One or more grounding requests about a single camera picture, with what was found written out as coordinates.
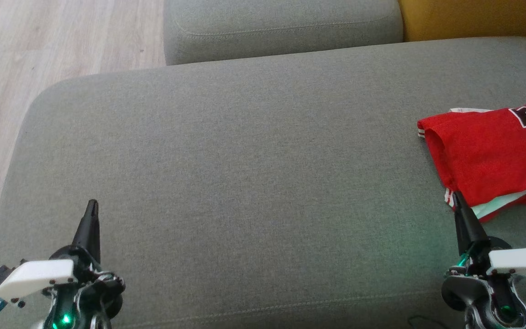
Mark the red white basketball jersey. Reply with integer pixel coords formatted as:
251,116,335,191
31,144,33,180
417,101,526,218

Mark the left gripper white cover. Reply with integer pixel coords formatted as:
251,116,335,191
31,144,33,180
0,199,108,302

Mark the large grey sofa seat cushion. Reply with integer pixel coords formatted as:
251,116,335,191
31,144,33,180
0,37,526,329

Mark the large yellow sofa back cushion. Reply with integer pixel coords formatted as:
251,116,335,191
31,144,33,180
397,0,526,43

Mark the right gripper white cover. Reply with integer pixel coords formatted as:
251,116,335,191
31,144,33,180
448,191,526,281

